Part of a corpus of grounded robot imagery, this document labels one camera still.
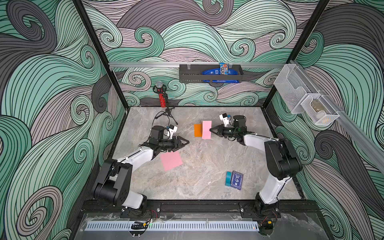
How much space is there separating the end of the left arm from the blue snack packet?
0.40m

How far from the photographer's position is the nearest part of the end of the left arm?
75 cm

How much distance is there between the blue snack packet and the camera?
91cm
